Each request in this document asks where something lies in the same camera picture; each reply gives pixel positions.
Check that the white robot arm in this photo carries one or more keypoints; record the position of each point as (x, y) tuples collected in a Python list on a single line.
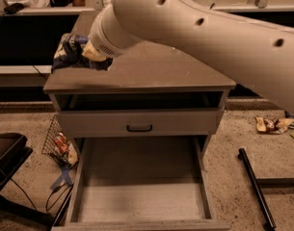
[(257, 55)]

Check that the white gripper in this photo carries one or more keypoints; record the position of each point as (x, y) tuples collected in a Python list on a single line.
[(100, 43)]

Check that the blue chip bag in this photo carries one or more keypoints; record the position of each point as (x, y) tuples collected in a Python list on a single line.
[(69, 54)]

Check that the wire mesh basket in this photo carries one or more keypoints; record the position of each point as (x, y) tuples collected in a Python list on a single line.
[(51, 150)]

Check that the red soda can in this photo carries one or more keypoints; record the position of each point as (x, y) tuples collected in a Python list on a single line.
[(61, 142)]

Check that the closed drawer with black handle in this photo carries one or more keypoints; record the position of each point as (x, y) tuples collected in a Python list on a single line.
[(134, 123)]

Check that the black chair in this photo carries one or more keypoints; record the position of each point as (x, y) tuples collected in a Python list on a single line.
[(13, 154)]

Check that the open grey drawer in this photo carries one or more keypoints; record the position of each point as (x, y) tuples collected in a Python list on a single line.
[(141, 184)]

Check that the black metal stand leg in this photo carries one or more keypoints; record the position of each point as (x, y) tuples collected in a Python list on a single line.
[(258, 184)]

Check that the blue tape cross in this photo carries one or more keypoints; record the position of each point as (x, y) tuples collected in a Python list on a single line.
[(63, 179)]

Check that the grey drawer cabinet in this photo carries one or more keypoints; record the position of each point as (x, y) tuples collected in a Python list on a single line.
[(148, 77)]

